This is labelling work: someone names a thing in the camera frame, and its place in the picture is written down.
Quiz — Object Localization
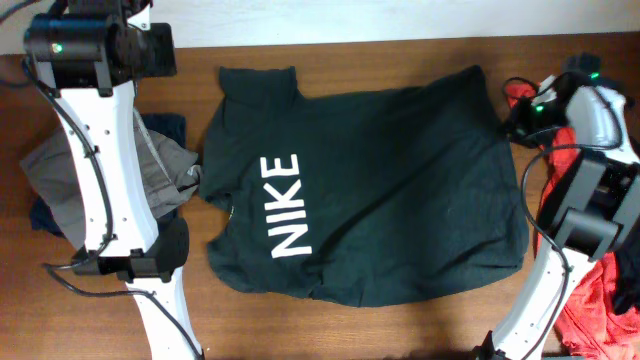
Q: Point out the dark green Nike t-shirt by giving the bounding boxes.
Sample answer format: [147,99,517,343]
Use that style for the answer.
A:
[200,66,528,307]

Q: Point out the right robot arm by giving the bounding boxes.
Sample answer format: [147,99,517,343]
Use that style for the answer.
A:
[471,70,639,359]

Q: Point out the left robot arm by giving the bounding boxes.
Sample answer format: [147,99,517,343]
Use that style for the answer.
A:
[23,0,204,359]

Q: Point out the navy blue folded garment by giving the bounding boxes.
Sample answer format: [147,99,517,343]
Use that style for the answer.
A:
[29,113,188,237]

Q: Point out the black garment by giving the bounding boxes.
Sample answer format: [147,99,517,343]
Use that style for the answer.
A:
[564,53,639,315]

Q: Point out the grey folded trousers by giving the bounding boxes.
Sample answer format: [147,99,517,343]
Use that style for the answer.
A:
[19,107,204,251]

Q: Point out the red garment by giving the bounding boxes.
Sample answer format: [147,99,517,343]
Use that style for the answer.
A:
[503,82,640,359]

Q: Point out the right black cable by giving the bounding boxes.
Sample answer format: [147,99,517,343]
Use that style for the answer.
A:
[501,72,626,360]

